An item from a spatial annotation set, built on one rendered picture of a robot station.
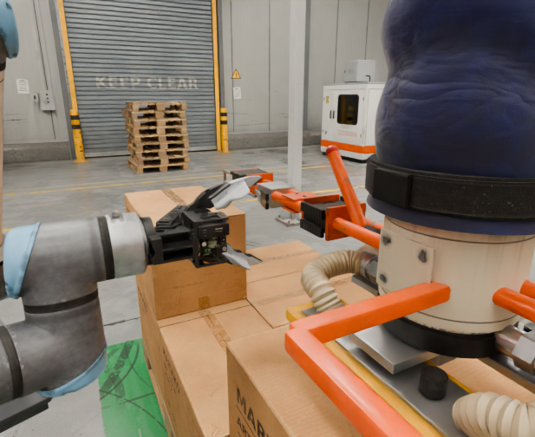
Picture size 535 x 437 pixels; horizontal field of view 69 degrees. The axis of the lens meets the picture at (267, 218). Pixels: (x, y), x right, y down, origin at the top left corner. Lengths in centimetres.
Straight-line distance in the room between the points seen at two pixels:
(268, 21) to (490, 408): 1147
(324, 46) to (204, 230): 1206
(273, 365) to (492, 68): 56
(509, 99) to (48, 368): 57
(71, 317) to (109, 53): 988
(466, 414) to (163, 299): 134
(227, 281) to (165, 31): 926
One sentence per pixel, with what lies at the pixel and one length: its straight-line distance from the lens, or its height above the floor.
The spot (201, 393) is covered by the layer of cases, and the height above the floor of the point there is 54.
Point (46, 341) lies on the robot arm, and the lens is 57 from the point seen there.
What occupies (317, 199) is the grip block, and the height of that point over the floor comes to 122.
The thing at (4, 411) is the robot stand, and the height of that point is 75.
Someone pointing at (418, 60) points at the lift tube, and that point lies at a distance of 44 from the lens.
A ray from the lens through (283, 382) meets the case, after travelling 71.
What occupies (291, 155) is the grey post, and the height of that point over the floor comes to 78.
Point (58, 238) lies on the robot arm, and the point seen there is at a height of 124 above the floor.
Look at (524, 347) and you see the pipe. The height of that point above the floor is 115.
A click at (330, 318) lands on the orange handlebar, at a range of 38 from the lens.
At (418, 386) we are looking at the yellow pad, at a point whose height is 110.
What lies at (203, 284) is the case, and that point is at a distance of 167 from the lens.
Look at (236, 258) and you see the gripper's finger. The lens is 65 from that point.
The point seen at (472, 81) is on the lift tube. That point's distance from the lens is 42.
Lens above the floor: 141
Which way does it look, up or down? 17 degrees down
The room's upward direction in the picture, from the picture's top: straight up
